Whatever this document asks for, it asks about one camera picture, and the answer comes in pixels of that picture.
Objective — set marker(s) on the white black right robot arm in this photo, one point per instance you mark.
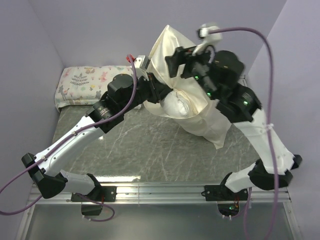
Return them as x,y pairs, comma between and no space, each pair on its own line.
218,74

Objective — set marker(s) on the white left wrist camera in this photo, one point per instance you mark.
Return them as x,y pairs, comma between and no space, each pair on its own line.
139,64

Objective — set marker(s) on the cream satin pillowcase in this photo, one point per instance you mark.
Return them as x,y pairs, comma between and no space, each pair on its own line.
206,121

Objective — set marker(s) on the animal print patterned pillow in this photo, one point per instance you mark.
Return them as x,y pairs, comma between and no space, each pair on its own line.
85,85

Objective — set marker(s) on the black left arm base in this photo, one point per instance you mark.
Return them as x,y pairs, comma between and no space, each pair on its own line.
92,204

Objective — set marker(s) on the aluminium right side rail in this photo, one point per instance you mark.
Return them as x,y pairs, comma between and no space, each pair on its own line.
244,80

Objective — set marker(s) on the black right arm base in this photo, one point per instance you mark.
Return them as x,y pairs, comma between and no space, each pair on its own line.
217,192

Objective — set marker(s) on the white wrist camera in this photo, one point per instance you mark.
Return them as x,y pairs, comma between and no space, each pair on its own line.
139,64
206,37

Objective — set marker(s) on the white pillow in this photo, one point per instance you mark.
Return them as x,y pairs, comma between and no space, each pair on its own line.
176,106

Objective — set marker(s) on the aluminium front mounting rail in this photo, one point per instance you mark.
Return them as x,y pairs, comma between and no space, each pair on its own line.
161,193

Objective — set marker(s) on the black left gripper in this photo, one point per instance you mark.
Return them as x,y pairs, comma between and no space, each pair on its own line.
158,90

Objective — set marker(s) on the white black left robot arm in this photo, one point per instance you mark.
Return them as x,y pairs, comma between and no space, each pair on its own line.
124,93

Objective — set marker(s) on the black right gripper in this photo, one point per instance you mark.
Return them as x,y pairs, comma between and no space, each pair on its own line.
183,56

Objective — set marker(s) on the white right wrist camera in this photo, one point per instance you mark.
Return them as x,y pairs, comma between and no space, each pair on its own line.
206,37

